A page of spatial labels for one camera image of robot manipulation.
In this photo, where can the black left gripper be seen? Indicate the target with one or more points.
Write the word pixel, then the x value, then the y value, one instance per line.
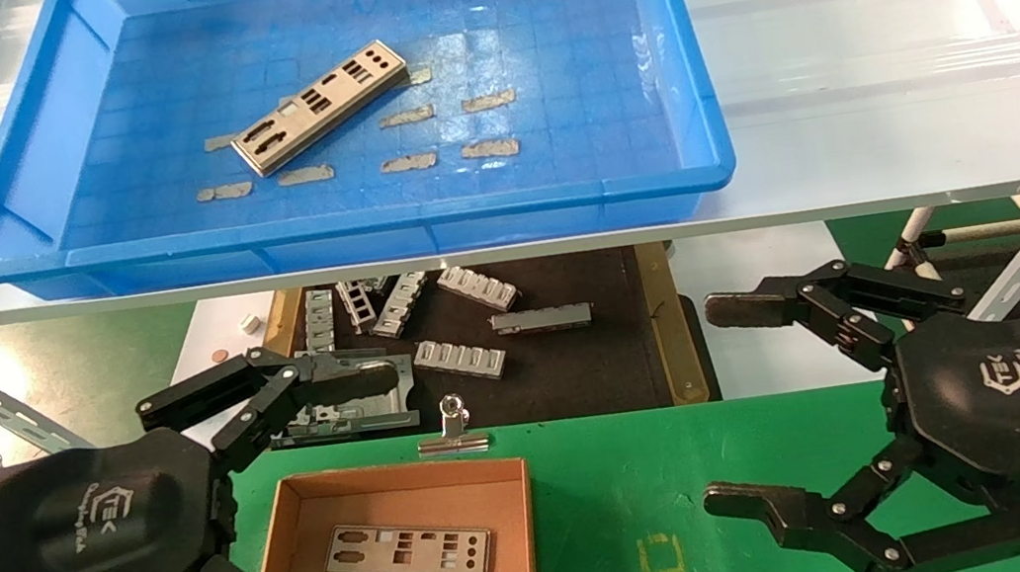
pixel 94 524

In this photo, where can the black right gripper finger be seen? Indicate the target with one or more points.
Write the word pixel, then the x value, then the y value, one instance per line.
pixel 762 302

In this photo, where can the silver perforated metal plate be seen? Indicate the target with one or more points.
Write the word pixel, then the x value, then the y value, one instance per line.
pixel 378 551
pixel 315 104

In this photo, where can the blue plastic tray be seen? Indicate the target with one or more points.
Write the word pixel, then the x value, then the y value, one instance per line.
pixel 533 23

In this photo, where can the silver binder clip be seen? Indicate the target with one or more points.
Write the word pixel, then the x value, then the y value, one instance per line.
pixel 454 443

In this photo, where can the cream plastic pipe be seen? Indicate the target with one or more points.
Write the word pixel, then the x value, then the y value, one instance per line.
pixel 921 266
pixel 982 232
pixel 912 232

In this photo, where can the green table mat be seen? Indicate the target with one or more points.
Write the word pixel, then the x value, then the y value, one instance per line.
pixel 619 490

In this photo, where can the grey slotted metal part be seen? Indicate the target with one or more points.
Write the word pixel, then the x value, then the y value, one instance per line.
pixel 461 360
pixel 400 306
pixel 478 288
pixel 321 323

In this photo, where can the grey ladder shaped metal part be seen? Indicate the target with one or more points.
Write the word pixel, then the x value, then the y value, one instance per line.
pixel 357 305

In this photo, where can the small white cylinder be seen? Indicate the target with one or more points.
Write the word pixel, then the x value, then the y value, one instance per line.
pixel 251 323

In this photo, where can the grey metal bar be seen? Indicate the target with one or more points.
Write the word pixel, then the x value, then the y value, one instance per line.
pixel 540 320

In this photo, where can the grey tape strip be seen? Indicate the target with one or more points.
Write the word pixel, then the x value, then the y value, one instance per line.
pixel 419 76
pixel 305 175
pixel 489 100
pixel 491 148
pixel 225 192
pixel 409 162
pixel 406 116
pixel 219 143

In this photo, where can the large grey metal bracket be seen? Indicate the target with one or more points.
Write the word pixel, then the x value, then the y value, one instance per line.
pixel 359 419

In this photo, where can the black felt tray wooden frame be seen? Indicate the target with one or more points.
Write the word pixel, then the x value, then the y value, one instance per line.
pixel 581 366

